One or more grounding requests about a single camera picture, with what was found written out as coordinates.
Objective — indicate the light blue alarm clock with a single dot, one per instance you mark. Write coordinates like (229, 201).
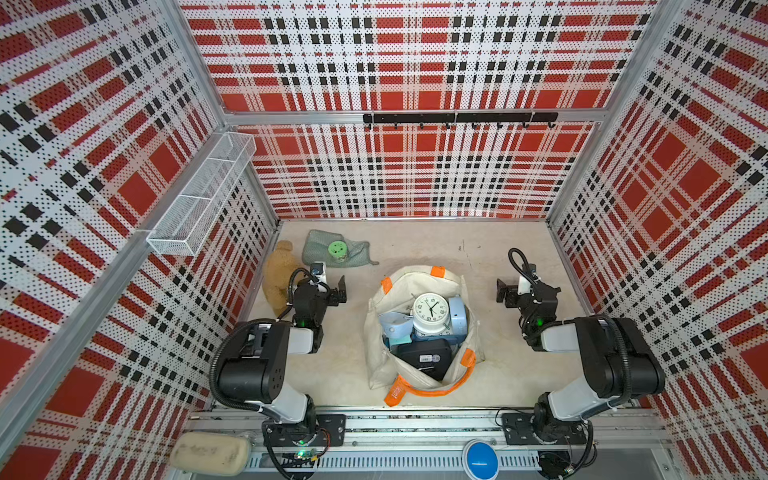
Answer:
(458, 320)

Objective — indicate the teal alarm clock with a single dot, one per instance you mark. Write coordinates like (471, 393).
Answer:
(397, 329)

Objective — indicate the white round alarm clock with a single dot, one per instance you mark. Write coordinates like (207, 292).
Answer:
(430, 314)

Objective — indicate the green lidded small jar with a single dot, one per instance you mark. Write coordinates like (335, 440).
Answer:
(338, 251)

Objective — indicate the green knitted cloth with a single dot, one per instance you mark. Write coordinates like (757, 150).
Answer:
(316, 250)

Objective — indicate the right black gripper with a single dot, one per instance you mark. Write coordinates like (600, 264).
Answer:
(509, 291)

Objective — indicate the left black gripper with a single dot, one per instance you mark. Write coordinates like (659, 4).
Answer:
(331, 294)

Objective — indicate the blue round button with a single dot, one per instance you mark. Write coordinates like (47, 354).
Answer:
(480, 461)

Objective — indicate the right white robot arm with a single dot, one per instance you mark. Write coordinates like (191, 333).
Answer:
(617, 363)

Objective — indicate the white wire mesh basket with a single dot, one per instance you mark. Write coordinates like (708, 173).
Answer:
(188, 221)

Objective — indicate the brown plush dog toy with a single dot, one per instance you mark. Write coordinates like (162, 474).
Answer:
(278, 268)

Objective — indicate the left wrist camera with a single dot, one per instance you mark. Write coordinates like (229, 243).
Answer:
(318, 272)

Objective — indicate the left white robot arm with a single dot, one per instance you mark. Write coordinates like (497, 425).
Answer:
(249, 369)

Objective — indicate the beige sponge block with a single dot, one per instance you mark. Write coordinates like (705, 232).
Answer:
(211, 454)

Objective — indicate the cream canvas tote bag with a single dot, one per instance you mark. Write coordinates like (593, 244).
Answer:
(398, 291)

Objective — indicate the black hook rail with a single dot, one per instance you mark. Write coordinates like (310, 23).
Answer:
(523, 118)

